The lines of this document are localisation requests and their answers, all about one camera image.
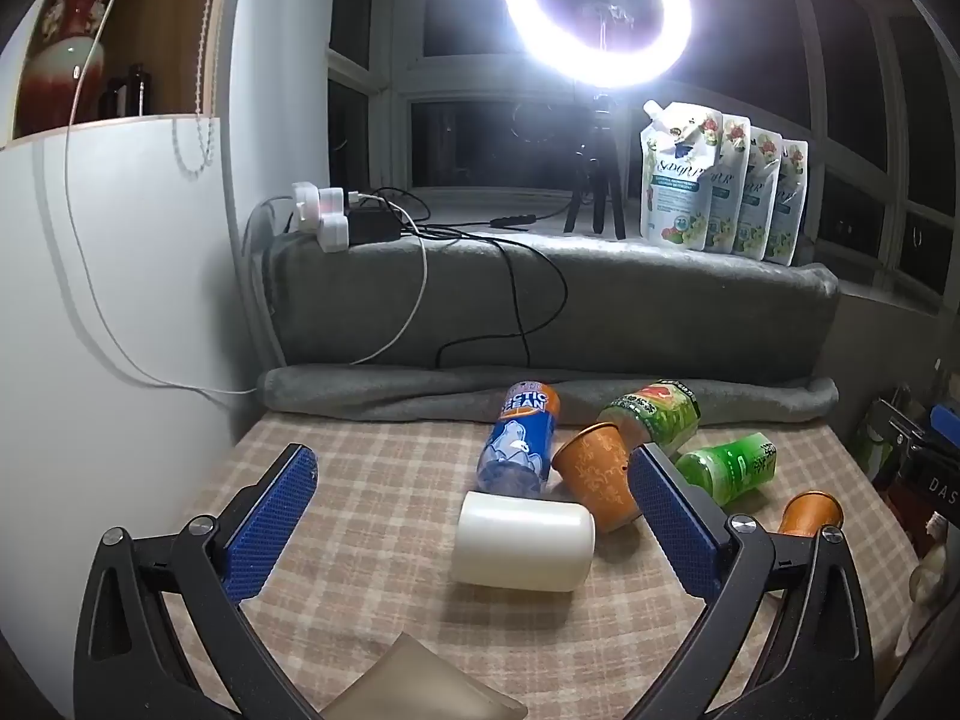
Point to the black jar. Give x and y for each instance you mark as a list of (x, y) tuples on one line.
[(133, 94)]

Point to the beige checked tablecloth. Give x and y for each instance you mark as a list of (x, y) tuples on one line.
[(375, 525)]

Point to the red ceramic vase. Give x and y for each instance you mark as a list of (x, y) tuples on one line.
[(64, 30)]

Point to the clear plastic container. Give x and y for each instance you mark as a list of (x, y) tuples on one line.
[(877, 435)]

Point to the green red label juice bottle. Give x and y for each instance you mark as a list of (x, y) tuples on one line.
[(656, 411)]

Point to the white cup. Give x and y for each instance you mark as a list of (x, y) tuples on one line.
[(525, 547)]

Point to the white power adapter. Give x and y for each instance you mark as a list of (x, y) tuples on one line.
[(315, 202), (334, 234)]

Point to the small orange cup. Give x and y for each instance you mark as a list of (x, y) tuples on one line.
[(808, 514)]

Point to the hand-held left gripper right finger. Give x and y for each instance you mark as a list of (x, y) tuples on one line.
[(675, 525)]

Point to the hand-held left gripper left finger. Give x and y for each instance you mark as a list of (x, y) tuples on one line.
[(274, 517)]

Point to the black tripod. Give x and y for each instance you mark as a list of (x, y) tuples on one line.
[(598, 187)]

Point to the large orange patterned cup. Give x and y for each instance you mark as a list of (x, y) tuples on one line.
[(596, 476)]

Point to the grey draped blanket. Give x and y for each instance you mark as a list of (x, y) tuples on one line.
[(660, 315)]

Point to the black power adapter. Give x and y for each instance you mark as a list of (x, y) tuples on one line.
[(373, 225)]

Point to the white floral refill pouch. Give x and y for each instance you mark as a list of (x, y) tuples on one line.
[(675, 180), (789, 210), (729, 195), (759, 202)]

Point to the black box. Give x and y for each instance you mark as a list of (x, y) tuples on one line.
[(930, 465)]

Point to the blue label plastic bottle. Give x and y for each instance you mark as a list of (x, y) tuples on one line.
[(517, 439)]

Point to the bright green plastic bottle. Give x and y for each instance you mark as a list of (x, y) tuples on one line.
[(727, 466)]

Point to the grey rolled blanket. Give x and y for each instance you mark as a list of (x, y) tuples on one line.
[(375, 386)]

